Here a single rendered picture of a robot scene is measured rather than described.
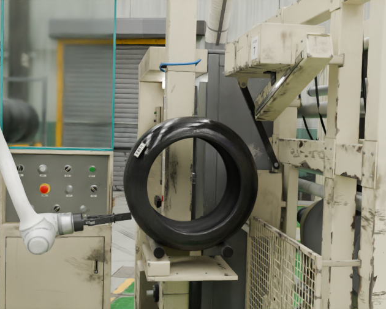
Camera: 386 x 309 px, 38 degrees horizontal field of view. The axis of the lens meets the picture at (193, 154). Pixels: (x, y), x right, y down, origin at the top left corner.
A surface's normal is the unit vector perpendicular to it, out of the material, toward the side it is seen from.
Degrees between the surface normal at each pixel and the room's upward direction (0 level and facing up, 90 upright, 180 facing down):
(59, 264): 90
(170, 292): 90
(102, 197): 90
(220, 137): 81
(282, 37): 90
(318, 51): 72
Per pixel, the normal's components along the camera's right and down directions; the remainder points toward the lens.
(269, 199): 0.15, 0.06
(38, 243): 0.22, 0.32
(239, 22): -0.18, 0.04
